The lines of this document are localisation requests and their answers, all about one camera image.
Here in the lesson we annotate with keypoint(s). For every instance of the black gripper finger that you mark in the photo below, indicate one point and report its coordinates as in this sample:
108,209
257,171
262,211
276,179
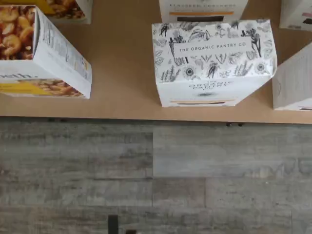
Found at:
113,225
131,231

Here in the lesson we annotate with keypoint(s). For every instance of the white box yellow strip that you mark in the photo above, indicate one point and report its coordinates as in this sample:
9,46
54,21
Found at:
214,61
202,12

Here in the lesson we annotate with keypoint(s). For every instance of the wooden shelf board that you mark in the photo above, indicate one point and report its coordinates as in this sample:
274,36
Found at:
122,73

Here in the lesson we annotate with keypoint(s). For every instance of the purely elizabeth yellow granola box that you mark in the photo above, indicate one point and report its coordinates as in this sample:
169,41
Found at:
70,11
36,61

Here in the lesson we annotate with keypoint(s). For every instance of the white box pink strip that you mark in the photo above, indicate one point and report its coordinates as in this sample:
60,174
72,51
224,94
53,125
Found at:
297,14
295,85

